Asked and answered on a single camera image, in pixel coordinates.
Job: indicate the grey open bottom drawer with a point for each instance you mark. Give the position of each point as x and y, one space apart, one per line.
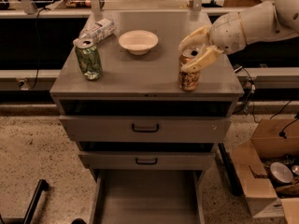
147 197

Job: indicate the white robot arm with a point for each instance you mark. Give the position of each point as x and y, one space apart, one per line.
269 22

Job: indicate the grey metal drawer cabinet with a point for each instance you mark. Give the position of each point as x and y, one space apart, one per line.
147 85

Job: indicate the grey top drawer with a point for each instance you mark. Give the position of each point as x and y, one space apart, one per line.
145 129

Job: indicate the black leaning bar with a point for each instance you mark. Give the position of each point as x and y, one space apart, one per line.
230 170

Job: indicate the small bowl in box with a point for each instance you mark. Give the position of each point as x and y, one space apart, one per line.
281 173

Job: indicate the white bowl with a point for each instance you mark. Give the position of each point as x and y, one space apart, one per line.
138 42

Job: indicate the orange soda can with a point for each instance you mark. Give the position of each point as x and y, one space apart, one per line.
188 81

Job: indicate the black metal bar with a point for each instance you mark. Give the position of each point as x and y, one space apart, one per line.
41 187

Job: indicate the brown cardboard box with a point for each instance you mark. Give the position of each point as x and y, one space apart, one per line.
273 138

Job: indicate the grey middle drawer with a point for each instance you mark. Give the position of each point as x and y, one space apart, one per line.
125 160

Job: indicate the green soda can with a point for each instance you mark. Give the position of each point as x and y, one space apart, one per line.
88 58

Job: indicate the clear plastic water bottle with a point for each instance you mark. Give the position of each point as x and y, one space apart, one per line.
97 31

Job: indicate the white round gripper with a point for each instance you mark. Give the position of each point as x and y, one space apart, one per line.
226 32

